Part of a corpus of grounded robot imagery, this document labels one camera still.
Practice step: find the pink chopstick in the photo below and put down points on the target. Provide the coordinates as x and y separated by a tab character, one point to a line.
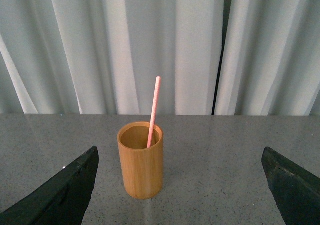
154	110

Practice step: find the white curtain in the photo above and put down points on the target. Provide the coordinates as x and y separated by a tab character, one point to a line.
215	57

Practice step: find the bamboo chopstick holder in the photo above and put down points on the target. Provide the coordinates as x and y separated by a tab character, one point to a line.
142	167

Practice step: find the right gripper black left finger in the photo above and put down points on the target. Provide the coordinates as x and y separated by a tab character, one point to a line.
62	200

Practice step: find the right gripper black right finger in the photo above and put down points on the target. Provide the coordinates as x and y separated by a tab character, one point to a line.
295	190

